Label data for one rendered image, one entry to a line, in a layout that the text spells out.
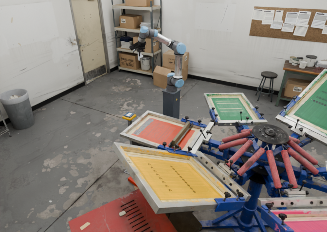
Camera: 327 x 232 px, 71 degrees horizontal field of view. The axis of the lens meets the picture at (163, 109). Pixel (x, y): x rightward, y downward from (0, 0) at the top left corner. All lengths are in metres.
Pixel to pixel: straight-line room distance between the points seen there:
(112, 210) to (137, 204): 0.18
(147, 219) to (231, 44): 4.93
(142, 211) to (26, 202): 2.16
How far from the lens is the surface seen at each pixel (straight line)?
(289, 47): 5.83
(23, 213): 3.51
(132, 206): 1.75
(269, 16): 5.73
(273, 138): 2.15
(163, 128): 2.69
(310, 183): 2.46
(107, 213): 1.75
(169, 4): 6.40
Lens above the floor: 2.50
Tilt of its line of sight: 30 degrees down
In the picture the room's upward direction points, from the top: straight up
